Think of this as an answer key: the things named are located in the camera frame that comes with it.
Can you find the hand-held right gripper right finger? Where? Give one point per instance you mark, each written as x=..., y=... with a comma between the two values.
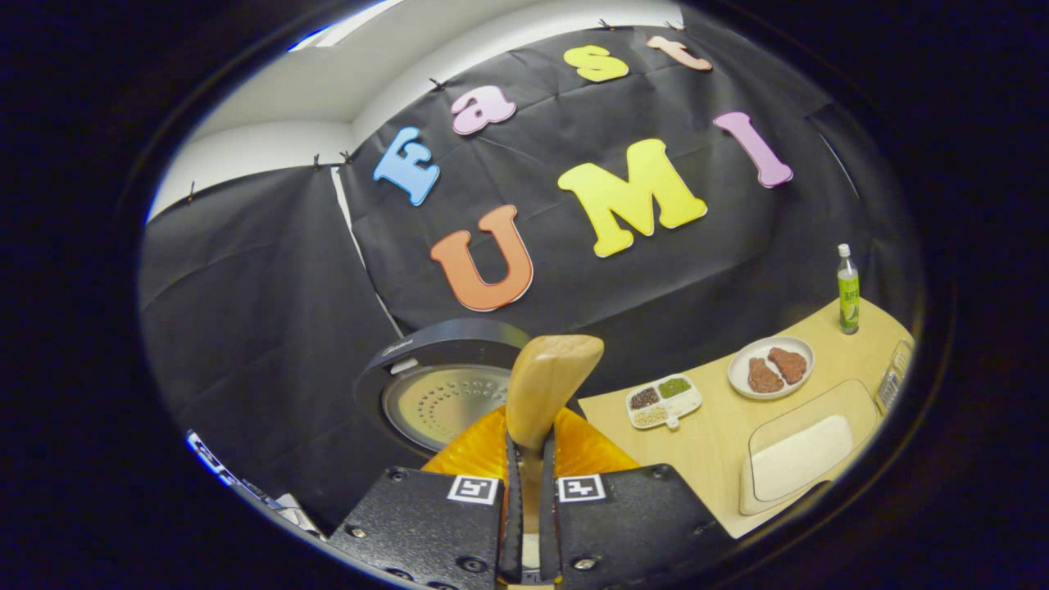
x=631, y=524

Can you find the white round plate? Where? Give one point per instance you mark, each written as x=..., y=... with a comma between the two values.
x=742, y=377

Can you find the green drink bottle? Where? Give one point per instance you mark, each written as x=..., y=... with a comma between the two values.
x=848, y=295

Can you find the brown meat piece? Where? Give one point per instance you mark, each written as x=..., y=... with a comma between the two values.
x=788, y=365
x=764, y=377

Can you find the blue-lit screen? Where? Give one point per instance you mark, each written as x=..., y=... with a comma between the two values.
x=209, y=455

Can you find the clear container of white rice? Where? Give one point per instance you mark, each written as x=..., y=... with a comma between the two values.
x=803, y=455

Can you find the black silver rice cooker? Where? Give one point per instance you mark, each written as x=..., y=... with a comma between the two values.
x=442, y=401

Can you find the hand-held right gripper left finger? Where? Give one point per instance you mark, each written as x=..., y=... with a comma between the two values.
x=418, y=524

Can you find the white device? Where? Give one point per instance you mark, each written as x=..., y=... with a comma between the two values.
x=297, y=515

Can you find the wooden spoon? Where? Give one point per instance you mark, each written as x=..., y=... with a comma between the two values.
x=545, y=385

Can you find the white divided bean dish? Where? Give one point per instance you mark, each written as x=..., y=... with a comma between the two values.
x=664, y=401

